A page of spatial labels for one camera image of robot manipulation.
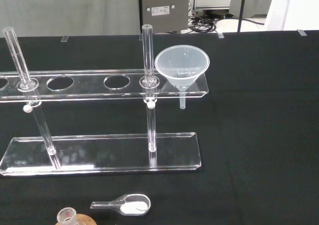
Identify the clear acrylic funnel stand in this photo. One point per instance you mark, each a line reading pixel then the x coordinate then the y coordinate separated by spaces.
pixel 99 155

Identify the black stand pole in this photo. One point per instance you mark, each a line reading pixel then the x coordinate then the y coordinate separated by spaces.
pixel 241 10

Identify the glass round-bottom flask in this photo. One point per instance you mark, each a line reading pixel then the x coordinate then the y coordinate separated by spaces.
pixel 66 215

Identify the black cloth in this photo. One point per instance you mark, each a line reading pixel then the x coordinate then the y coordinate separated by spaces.
pixel 249 135

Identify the grey metal box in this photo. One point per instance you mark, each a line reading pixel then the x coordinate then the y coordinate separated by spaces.
pixel 164 10

